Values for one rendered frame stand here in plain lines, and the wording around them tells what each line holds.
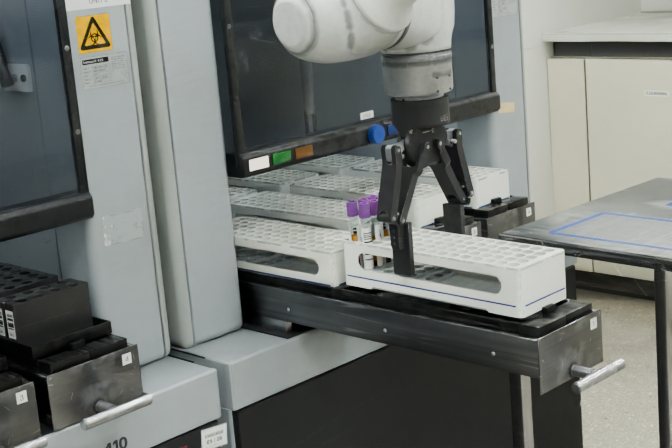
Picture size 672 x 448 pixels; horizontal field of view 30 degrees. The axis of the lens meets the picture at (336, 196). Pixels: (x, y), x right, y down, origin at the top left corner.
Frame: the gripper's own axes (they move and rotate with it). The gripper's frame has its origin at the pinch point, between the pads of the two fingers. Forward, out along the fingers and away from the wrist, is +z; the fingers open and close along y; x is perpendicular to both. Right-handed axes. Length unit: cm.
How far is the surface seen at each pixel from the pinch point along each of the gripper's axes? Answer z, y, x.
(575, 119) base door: 27, 230, 129
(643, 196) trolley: 6, 58, 3
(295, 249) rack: 1.5, -4.9, 20.7
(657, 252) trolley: 5.6, 28.6, -17.0
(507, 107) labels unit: -8, 58, 30
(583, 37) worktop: -1, 227, 124
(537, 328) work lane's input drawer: 6.0, -5.7, -20.8
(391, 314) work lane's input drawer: 7.6, -6.7, 1.6
